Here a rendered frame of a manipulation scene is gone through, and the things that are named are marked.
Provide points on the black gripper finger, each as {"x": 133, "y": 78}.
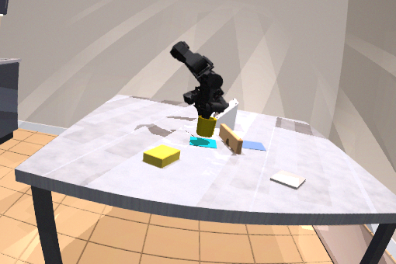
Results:
{"x": 198, "y": 110}
{"x": 206, "y": 114}

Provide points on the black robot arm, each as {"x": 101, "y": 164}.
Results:
{"x": 198, "y": 65}

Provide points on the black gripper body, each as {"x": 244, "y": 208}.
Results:
{"x": 209, "y": 102}

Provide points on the yellow flat block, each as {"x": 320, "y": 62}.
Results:
{"x": 161, "y": 156}

